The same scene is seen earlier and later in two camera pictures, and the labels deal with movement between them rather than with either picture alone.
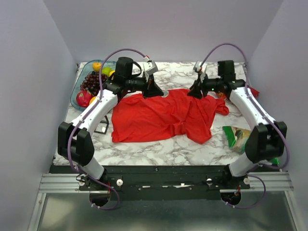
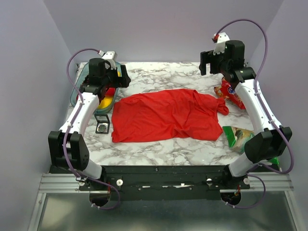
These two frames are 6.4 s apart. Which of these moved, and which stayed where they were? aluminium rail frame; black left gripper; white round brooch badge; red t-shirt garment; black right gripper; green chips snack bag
Moved: white round brooch badge; black right gripper; black left gripper
Stayed: aluminium rail frame; red t-shirt garment; green chips snack bag
